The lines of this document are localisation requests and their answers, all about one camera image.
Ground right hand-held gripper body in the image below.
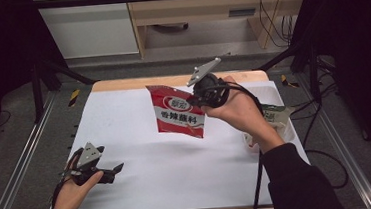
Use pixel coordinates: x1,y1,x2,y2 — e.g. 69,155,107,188
184,56,233,111

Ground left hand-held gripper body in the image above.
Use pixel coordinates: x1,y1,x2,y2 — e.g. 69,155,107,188
59,140,108,188

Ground red sauce packet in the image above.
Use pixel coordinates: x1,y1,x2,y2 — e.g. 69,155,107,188
145,81,208,143

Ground clear plastic container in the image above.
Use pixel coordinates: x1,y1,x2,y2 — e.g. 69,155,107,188
235,77,298,149

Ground green and beige sauce packet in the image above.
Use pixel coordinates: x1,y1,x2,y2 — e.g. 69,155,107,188
240,100,298,149

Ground person's right hand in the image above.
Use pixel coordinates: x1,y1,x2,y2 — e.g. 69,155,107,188
199,72,279,148

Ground person's left hand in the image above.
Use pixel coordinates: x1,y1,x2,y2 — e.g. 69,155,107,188
48,154,107,209

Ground white paper sheet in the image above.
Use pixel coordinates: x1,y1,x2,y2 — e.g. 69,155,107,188
40,74,315,209

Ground yellow and black tape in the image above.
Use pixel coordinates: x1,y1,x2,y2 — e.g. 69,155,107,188
66,88,82,108
279,73,301,90

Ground wooden table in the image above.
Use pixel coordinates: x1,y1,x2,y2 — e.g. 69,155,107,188
67,67,280,209

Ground black metal stand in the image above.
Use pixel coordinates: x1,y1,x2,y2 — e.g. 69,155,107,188
29,55,98,124
255,38,323,110

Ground light wooden desk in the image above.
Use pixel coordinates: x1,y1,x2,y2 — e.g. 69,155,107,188
124,0,317,61

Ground white cabinet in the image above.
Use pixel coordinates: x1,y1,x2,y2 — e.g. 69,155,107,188
31,0,140,62

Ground left hand-held gripper cable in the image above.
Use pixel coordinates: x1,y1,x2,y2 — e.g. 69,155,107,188
47,147,89,209

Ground aluminium rail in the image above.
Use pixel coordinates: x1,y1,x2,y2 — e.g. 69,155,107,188
295,68,371,209
0,91,65,209

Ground black hanging cables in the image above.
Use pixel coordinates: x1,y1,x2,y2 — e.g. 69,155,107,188
255,0,298,50

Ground black floor cables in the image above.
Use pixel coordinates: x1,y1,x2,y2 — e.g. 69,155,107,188
283,55,352,193

